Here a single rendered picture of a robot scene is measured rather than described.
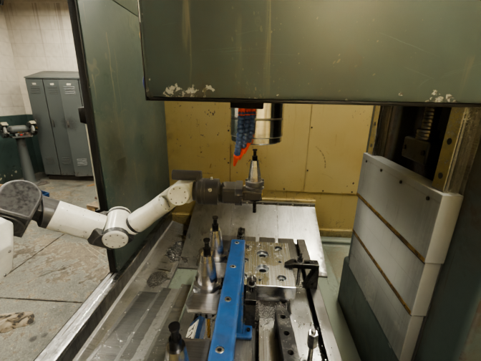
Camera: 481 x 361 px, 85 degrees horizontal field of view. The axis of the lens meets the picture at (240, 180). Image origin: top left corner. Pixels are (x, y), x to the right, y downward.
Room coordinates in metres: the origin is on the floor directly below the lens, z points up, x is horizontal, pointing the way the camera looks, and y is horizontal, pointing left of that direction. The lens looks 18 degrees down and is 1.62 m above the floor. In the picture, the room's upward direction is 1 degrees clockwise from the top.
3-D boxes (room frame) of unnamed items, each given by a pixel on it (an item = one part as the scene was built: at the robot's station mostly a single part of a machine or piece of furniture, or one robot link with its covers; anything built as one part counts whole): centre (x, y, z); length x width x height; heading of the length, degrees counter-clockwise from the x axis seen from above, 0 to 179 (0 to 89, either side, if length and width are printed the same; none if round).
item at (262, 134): (0.82, -0.05, 1.55); 0.16 x 0.16 x 0.12
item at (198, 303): (0.43, 0.07, 1.21); 0.07 x 0.05 x 0.01; 86
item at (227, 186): (0.82, 0.05, 1.32); 0.13 x 0.12 x 0.10; 179
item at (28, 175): (4.55, 3.86, 0.57); 0.47 x 0.37 x 1.14; 147
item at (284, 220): (1.48, -0.09, 0.75); 0.89 x 0.67 x 0.26; 86
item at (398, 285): (0.79, -0.49, 1.16); 0.48 x 0.05 x 0.51; 176
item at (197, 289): (0.49, 0.07, 1.21); 0.06 x 0.06 x 0.03
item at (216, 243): (0.60, 0.06, 1.26); 0.04 x 0.04 x 0.07
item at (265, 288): (0.90, -0.10, 0.97); 0.29 x 0.23 x 0.05; 176
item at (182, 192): (0.81, 0.17, 1.33); 0.11 x 0.11 x 0.11; 89
